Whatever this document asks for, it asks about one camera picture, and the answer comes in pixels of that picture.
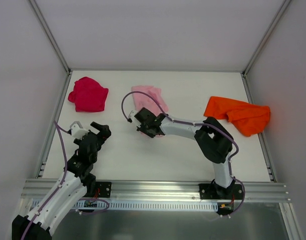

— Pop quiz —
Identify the pink t shirt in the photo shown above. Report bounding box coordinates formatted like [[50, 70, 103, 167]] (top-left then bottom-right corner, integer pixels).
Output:
[[131, 85, 168, 127]]

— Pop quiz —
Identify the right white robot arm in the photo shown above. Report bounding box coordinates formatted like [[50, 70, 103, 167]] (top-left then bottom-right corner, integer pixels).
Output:
[[128, 108, 236, 199]]

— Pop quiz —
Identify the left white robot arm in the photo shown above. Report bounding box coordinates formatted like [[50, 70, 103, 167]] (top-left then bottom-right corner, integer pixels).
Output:
[[11, 121, 111, 240]]

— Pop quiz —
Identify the red t shirt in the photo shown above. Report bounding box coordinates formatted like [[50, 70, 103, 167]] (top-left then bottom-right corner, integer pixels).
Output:
[[67, 76, 109, 113]]

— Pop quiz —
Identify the orange t shirt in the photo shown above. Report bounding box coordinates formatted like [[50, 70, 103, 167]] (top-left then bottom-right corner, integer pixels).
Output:
[[204, 96, 271, 137]]

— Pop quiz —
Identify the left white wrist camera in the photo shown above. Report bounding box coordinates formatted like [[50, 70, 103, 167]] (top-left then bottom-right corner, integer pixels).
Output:
[[68, 121, 89, 140]]

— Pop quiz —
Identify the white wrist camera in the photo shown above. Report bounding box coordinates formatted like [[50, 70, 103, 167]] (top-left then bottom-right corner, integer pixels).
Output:
[[68, 121, 89, 140], [127, 110, 138, 124]]

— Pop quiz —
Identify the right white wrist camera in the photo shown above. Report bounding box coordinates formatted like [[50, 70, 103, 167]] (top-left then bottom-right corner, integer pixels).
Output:
[[127, 110, 138, 124]]

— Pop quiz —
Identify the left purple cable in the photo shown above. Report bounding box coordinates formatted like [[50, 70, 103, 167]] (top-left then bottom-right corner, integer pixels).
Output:
[[19, 120, 110, 240]]

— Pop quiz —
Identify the purple cable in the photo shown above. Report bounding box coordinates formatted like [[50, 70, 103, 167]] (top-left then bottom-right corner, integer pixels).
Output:
[[121, 91, 246, 216], [19, 120, 110, 240]]

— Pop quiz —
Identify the left aluminium side rail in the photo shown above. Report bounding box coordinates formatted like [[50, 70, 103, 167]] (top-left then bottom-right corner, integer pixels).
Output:
[[33, 70, 72, 179]]

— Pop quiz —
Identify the aluminium side rail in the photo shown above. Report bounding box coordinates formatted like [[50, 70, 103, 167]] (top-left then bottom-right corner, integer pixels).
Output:
[[241, 72, 278, 183], [33, 70, 72, 179]]

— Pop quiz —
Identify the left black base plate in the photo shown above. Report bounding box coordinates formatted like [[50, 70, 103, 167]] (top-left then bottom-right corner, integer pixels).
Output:
[[84, 181, 112, 199]]

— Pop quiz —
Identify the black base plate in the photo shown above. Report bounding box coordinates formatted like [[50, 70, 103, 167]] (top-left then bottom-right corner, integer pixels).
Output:
[[198, 183, 244, 200], [84, 181, 112, 199]]

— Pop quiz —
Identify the white slotted cable duct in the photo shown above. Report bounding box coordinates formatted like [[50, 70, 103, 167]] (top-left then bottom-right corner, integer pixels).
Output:
[[31, 199, 218, 212]]

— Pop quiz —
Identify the aluminium front rail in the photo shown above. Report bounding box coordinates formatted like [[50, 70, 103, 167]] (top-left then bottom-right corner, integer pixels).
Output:
[[20, 178, 291, 203]]

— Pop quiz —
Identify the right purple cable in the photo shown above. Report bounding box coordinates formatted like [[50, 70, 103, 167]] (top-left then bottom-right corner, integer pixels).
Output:
[[121, 91, 246, 216]]

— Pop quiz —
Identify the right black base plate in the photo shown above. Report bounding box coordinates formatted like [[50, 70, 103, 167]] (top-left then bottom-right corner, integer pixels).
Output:
[[198, 183, 244, 200]]

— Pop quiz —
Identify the right aluminium side rail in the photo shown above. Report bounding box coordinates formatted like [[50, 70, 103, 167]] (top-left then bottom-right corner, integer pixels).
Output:
[[241, 72, 278, 183]]

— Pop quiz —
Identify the left aluminium frame post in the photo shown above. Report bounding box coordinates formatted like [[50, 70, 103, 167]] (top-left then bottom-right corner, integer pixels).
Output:
[[27, 0, 71, 75]]

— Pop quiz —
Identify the aluminium frame post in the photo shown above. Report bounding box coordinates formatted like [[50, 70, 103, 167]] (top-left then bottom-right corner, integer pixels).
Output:
[[242, 0, 293, 75], [27, 0, 71, 75]]

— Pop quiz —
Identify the right aluminium frame post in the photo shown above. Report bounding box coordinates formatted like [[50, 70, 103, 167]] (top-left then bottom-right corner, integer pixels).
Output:
[[242, 0, 293, 75]]

